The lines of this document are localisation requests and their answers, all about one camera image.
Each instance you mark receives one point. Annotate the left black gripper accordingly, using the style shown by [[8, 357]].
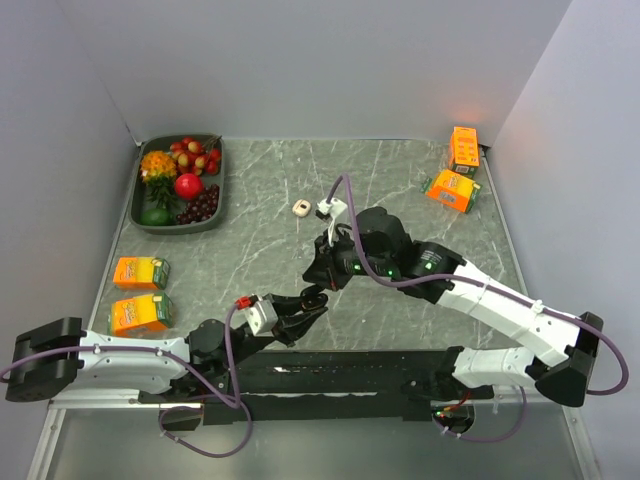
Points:
[[292, 324]]

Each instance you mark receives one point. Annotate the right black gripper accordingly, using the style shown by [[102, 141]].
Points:
[[324, 270]]

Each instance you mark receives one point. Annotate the black earbud charging case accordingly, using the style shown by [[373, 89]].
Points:
[[313, 298]]

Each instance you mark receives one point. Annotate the beige earbud charging case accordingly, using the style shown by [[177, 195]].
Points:
[[301, 208]]

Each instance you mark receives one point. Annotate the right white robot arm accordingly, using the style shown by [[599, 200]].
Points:
[[552, 355]]

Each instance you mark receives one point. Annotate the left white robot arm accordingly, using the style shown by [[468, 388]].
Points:
[[61, 356]]

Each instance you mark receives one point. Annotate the dark grape bunch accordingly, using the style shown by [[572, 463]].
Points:
[[201, 208]]

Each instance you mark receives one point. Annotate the orange juice box left lower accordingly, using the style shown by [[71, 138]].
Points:
[[142, 314]]

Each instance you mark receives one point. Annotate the orange juice box tilted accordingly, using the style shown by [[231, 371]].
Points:
[[453, 190]]

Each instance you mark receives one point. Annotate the red apple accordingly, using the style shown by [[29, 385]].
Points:
[[188, 186]]

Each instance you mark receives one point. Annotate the orange juice box left upper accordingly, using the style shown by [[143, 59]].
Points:
[[141, 273]]

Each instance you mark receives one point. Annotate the green avocado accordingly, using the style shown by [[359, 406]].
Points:
[[156, 217]]

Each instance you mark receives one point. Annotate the red lychee bunch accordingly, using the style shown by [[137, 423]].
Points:
[[197, 157]]

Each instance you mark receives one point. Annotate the orange juice box far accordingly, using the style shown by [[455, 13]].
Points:
[[464, 156]]

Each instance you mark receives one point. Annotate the grey fruit tray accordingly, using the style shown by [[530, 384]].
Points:
[[139, 202]]

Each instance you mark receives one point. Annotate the orange pineapple toy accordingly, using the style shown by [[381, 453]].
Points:
[[158, 173]]

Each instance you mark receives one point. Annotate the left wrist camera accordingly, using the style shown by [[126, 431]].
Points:
[[256, 315]]

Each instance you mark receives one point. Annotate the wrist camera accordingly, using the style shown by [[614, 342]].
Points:
[[256, 315], [331, 211]]

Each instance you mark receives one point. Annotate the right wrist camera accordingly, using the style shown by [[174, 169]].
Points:
[[331, 211]]

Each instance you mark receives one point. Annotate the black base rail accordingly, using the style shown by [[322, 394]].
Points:
[[314, 385]]

